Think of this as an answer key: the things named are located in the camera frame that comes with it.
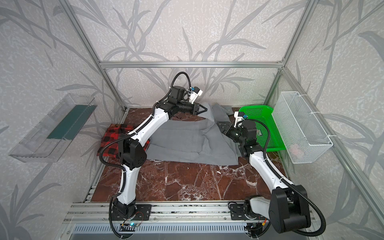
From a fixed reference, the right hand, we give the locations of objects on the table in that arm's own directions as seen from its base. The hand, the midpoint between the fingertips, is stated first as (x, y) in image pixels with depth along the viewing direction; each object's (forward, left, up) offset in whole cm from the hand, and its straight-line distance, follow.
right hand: (219, 119), depth 79 cm
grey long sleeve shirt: (+4, +14, -26) cm, 30 cm away
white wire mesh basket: (-19, -33, +9) cm, 39 cm away
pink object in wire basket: (-15, -37, -6) cm, 40 cm away
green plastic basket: (+26, -39, -25) cm, 53 cm away
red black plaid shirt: (+5, +67, -18) cm, 70 cm away
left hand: (+7, +6, +4) cm, 10 cm away
